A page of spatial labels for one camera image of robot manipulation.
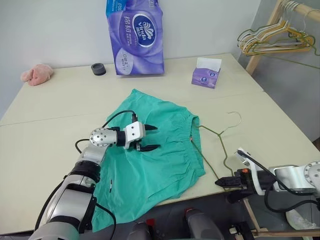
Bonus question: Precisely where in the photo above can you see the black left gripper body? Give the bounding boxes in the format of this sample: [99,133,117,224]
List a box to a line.
[127,122,148,151]

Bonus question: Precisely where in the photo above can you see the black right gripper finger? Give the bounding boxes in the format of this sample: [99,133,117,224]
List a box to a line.
[226,191,245,204]
[215,176,241,188]

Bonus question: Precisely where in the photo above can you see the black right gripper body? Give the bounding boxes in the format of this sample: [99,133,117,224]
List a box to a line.
[233,168,254,199]

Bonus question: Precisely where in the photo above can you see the green shorts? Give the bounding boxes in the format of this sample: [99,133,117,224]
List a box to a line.
[91,88,207,233]

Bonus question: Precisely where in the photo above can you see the olive green wire hanger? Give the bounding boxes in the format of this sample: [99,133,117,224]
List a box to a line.
[191,111,243,193]

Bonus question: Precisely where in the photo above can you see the dark grey rounded shape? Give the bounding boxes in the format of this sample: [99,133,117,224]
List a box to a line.
[127,221,154,240]
[184,208,224,240]

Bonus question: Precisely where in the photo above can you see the white sneaker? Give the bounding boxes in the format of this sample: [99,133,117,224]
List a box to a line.
[285,208,320,231]

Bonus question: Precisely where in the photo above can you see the purple tissue box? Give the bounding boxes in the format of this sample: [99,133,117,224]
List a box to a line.
[191,56,223,90]

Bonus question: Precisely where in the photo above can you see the black round cap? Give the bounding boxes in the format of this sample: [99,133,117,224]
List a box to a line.
[90,62,107,77]

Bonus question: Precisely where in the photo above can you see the purple toilet paper pack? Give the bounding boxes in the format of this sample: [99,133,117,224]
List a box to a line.
[104,0,166,77]

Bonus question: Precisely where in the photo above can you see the pink plush toy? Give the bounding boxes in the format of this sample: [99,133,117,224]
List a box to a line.
[20,63,54,87]

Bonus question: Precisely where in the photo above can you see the wooden clothes rack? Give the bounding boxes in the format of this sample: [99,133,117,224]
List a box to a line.
[241,0,320,238]

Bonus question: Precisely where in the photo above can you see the hangers on wooden rack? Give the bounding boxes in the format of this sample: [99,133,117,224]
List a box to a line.
[238,2,311,55]

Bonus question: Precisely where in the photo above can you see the bundle of coloured hangers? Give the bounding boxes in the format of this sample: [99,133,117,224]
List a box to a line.
[243,17,316,56]

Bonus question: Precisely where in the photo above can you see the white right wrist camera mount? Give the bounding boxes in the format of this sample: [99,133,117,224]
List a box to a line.
[234,147,266,196]

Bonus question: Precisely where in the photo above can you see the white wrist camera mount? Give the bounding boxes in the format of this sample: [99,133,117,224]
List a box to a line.
[234,147,266,196]
[123,121,147,150]

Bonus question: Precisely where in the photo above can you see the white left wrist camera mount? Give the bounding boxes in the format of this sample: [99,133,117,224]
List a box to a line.
[123,121,147,150]

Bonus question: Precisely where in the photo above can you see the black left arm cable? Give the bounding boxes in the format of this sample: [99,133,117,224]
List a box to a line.
[74,109,139,154]

